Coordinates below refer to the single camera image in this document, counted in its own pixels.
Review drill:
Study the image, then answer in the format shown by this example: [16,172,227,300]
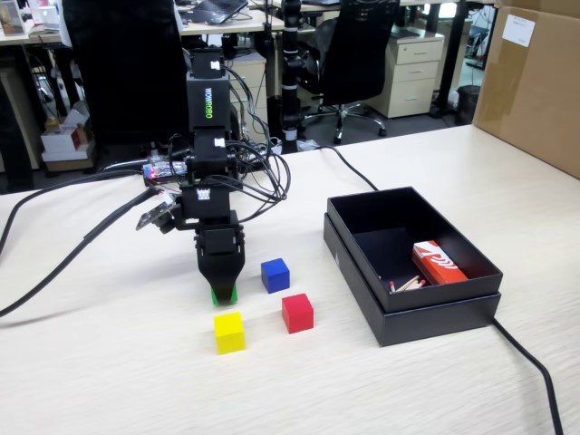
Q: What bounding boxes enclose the small picture box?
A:
[0,0,26,37]

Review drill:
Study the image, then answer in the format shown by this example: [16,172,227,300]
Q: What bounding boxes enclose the low beige drawer cabinet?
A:
[228,57,269,137]

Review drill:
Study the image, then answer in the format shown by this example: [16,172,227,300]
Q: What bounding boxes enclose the yellow wooden cube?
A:
[213,311,247,356]

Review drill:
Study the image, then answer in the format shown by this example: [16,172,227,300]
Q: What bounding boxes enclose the black mesh waste bin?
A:
[455,84,482,127]

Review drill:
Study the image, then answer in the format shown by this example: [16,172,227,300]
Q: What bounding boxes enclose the black mesh office chair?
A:
[301,0,402,145]

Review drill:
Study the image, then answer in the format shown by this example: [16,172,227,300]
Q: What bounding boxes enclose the robot controller board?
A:
[141,155,189,188]

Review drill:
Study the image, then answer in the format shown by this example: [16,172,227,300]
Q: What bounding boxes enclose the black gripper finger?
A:
[198,251,245,307]

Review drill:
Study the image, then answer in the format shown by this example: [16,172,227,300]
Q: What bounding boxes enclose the black pole white bands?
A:
[279,0,304,154]

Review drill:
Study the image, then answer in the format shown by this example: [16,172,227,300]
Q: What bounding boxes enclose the black gripper motor body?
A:
[193,211,247,258]

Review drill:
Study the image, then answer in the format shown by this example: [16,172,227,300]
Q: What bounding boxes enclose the red wooden cube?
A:
[281,293,315,335]

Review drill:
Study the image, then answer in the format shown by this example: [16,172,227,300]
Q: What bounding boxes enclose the green wooden cube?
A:
[210,283,239,307]

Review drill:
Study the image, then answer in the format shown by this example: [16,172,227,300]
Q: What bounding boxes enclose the large brown cardboard box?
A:
[470,0,580,180]

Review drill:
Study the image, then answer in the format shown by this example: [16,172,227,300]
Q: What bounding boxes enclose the small white box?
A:
[42,0,63,32]

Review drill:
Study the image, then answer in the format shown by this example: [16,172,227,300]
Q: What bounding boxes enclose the tall beige drawer cabinet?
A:
[369,32,446,120]

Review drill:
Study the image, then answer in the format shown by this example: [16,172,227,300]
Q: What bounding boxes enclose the long black power cable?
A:
[271,144,566,435]

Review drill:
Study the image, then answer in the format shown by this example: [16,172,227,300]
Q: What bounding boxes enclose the white red cardboard box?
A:
[40,101,95,163]

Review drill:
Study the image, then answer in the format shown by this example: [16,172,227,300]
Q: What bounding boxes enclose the black cardboard inner tray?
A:
[326,185,505,314]

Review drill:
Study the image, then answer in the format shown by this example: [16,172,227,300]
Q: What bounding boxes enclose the black cardboard box base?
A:
[323,212,503,348]

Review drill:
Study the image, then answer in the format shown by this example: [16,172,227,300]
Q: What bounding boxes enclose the blue wooden cube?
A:
[260,257,291,295]

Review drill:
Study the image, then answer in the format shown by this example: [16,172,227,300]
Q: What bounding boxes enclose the light wood office desk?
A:
[0,27,70,47]
[174,4,318,38]

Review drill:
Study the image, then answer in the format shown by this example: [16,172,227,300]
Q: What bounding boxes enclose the orange red matchbox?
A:
[411,240,469,287]

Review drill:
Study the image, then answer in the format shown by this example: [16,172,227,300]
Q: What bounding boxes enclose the thick black looped cable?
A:
[0,169,160,319]

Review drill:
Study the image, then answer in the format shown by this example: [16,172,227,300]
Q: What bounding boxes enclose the wide black chair back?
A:
[61,0,195,147]

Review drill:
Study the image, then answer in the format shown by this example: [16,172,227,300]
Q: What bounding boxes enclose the black desk leg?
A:
[436,0,469,120]

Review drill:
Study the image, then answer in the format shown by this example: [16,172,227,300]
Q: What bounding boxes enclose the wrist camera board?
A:
[136,201,179,236]

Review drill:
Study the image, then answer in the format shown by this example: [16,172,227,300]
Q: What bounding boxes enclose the black open laptop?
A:
[188,0,250,25]

